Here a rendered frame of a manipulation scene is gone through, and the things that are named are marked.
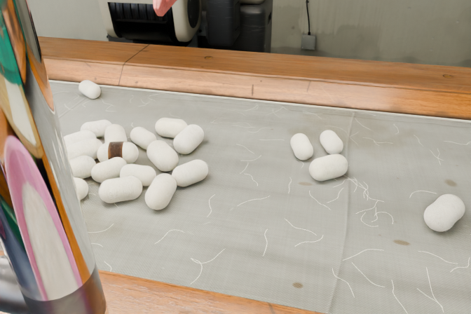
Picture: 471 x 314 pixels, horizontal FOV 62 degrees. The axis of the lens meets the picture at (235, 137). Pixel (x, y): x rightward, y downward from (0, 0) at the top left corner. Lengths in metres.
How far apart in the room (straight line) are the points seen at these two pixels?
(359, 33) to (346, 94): 1.97
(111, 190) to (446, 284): 0.25
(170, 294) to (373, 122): 0.31
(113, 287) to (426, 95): 0.40
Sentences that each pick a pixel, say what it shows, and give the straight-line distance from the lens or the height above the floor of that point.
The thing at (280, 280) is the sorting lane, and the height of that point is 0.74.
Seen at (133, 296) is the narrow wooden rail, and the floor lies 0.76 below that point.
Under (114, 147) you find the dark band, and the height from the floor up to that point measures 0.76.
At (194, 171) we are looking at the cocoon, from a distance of 0.34.
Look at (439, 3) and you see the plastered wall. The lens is 2.49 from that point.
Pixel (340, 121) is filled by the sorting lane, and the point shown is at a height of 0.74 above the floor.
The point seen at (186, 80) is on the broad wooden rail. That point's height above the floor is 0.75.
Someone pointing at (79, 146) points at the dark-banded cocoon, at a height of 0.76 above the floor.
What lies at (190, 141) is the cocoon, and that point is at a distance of 0.38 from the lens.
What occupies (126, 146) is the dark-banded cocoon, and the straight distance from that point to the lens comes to 0.38.
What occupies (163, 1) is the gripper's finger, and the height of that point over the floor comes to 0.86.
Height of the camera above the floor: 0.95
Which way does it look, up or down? 31 degrees down
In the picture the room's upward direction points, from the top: straight up
